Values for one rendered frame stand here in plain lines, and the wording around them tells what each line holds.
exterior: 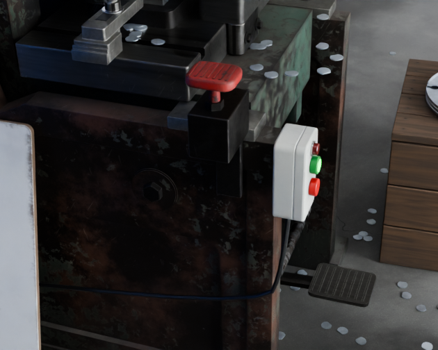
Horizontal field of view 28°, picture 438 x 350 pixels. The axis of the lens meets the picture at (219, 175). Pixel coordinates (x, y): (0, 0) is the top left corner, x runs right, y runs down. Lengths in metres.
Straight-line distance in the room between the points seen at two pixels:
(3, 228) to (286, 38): 0.59
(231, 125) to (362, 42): 1.97
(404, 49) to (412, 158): 1.24
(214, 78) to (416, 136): 0.79
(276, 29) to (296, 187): 0.40
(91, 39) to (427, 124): 0.84
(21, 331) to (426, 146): 0.90
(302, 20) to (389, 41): 1.54
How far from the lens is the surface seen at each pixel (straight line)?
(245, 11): 1.47
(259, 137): 1.31
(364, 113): 2.68
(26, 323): 1.62
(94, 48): 1.35
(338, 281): 1.76
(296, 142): 1.28
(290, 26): 1.62
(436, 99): 1.99
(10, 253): 1.56
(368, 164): 2.42
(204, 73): 1.18
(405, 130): 1.89
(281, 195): 1.32
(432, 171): 1.92
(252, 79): 1.42
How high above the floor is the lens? 1.28
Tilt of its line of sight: 33 degrees down
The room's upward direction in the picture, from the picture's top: 1 degrees counter-clockwise
